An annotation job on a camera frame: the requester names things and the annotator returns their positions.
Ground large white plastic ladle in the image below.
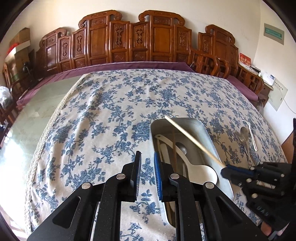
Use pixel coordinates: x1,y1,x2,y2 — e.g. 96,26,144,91
155,134,218,185

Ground pale bamboo chopstick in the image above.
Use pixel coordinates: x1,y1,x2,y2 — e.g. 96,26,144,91
165,116,226,168

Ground metal spoon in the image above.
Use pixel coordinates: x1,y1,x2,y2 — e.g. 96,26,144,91
240,126,255,166

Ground person's right hand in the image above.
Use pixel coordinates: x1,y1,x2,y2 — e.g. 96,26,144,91
260,221,273,237

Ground grey metal rectangular tray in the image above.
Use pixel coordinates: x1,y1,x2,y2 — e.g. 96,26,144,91
151,118,234,227

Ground blue floral tablecloth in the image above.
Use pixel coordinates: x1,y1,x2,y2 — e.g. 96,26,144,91
26,69,286,240

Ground wooden side table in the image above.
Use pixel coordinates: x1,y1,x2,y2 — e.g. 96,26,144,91
258,71,275,106

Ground red card on side table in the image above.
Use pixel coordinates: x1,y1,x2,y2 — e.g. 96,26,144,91
239,52,251,68

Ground carved wooden armchair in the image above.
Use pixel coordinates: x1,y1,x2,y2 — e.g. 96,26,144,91
198,25,264,94

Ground carved wooden sofa bench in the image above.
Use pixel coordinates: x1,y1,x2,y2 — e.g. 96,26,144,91
34,9,220,77

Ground purple seat cushion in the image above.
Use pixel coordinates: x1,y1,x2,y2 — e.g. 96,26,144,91
16,61,260,110

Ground dark wooden chair with bag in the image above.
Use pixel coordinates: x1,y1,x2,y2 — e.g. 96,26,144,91
0,62,35,149

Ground stacked cardboard boxes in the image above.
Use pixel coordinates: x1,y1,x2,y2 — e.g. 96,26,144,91
4,28,31,76

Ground white wall panel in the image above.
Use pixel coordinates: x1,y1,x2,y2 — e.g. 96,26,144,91
268,78,288,111

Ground green wall sign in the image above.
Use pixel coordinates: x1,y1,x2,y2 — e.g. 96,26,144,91
263,23,285,45

